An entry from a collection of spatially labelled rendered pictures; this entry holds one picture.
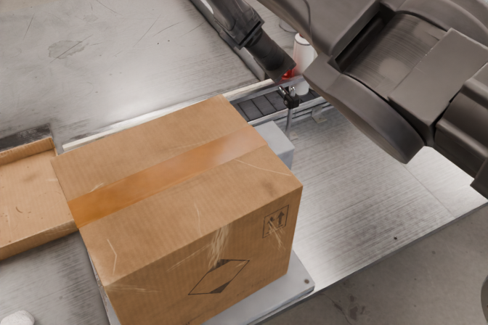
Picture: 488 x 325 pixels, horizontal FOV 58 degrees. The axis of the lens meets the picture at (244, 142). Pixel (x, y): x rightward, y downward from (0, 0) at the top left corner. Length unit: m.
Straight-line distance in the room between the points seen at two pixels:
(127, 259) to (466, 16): 0.46
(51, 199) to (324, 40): 0.83
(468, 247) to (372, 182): 1.11
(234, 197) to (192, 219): 0.07
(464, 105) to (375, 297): 1.62
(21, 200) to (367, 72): 0.89
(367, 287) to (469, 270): 0.43
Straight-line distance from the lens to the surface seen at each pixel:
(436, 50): 0.29
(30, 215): 1.05
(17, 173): 1.14
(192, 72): 1.31
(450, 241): 2.10
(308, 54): 1.08
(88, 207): 0.64
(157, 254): 0.58
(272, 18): 1.46
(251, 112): 1.10
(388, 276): 1.91
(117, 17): 1.60
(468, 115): 0.26
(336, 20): 0.33
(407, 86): 0.28
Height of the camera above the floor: 1.62
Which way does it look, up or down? 46 degrees down
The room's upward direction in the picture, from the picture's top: 1 degrees clockwise
